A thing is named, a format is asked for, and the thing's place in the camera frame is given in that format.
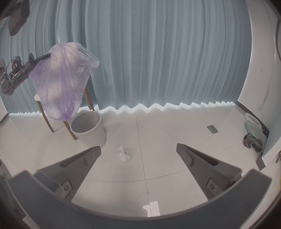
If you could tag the pale blue curtain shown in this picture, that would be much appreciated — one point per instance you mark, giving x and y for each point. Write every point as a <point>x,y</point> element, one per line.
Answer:
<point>154,44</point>

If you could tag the crumpled white plastic wrapper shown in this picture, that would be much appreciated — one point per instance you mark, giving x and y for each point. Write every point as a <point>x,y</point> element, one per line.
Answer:
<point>124,155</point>

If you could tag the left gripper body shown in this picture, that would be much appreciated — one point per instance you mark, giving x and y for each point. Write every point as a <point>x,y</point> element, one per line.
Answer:
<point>27,69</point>

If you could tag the crumpled black plastic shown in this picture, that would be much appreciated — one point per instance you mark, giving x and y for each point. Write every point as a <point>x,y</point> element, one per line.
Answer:
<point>252,142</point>

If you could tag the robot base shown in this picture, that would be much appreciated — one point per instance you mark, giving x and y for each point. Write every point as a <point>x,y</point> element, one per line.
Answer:
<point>2,194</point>

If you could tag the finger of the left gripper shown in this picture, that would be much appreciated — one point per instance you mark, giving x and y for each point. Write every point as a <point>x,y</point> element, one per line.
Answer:
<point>42,57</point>

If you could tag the purple plastic bag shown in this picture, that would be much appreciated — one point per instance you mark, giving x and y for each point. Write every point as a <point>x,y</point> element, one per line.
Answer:
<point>59,85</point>

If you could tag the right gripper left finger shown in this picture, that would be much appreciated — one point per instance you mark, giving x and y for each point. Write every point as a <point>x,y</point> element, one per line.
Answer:
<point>76,166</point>

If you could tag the white cushioned wooden chair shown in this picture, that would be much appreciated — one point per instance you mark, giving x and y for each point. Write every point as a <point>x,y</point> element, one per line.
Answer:
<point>50,126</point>

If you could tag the white trash bin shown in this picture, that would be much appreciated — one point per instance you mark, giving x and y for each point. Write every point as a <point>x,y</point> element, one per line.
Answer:
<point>95,132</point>

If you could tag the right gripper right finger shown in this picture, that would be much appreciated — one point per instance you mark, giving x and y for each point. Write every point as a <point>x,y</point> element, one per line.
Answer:
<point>202,166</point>

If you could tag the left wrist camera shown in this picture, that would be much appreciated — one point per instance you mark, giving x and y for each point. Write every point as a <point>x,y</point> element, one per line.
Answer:
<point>17,61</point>

